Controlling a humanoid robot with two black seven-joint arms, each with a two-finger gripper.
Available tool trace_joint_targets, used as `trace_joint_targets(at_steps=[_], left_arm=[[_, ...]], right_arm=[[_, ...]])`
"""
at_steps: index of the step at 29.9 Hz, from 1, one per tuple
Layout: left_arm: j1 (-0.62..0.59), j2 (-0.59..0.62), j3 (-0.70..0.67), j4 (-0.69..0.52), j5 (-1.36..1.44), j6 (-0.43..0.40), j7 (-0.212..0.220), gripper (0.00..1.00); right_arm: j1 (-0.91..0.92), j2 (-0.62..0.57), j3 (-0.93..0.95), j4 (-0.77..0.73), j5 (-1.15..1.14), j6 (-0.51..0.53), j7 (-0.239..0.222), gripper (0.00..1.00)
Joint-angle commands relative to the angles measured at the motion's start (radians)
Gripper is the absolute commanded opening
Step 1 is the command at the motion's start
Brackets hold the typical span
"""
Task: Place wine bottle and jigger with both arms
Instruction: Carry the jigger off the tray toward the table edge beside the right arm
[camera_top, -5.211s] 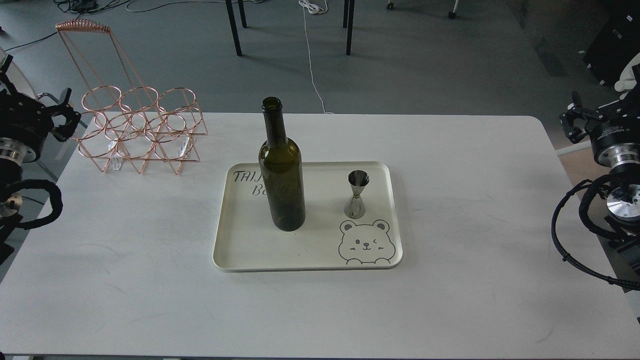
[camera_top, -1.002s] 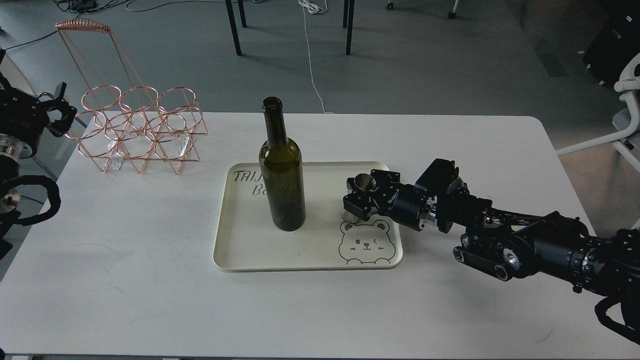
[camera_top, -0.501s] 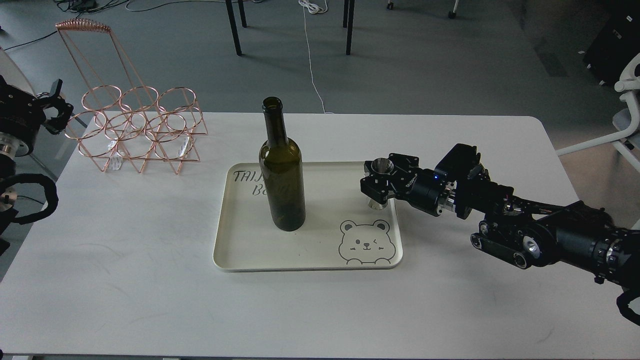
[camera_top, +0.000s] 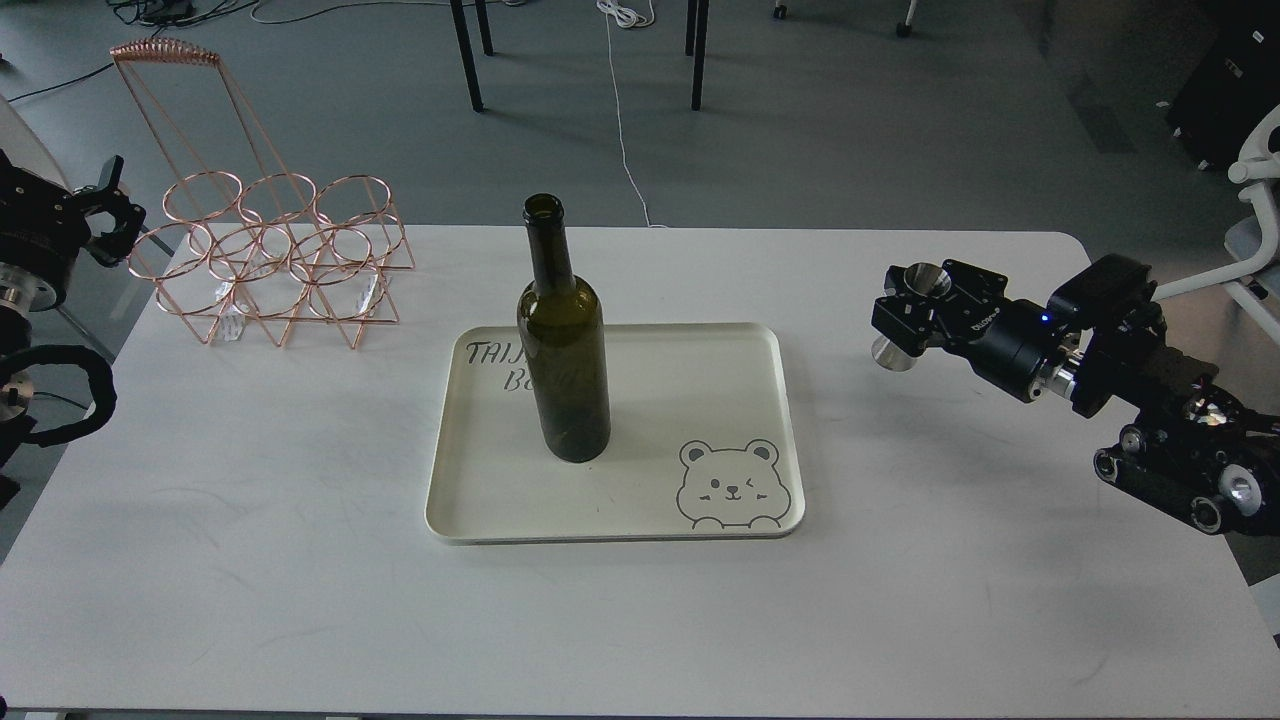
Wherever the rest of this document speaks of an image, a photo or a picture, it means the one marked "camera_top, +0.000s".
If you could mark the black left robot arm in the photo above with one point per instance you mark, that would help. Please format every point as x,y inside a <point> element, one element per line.
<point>22,294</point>

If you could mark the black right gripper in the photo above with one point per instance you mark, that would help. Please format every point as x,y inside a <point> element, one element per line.
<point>1015,345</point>

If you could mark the black table legs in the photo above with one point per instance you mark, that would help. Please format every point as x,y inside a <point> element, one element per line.
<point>467,52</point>
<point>695,46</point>

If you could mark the dark green wine bottle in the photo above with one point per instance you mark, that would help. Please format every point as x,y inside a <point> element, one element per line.
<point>560,322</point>

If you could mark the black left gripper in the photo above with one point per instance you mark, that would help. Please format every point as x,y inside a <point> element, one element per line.
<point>41,234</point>

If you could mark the cream bear serving tray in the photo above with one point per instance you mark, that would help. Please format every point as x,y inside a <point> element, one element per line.
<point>702,443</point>

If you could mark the black table legs left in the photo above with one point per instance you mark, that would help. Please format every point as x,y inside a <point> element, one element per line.
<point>467,52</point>

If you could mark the black table legs right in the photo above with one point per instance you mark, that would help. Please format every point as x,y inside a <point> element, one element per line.
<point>695,46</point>

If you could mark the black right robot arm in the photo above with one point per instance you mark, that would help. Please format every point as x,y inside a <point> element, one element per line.
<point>1193,450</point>

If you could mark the copper wire bottle rack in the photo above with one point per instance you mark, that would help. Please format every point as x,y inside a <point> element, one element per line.
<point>266,247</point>

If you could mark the silver metal jigger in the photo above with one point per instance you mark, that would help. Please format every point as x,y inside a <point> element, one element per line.
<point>921,279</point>

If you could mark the black equipment case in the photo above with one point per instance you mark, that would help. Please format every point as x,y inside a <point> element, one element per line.
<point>1231,90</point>

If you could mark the white chair left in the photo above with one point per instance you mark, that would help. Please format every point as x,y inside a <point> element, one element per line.
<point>25,149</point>

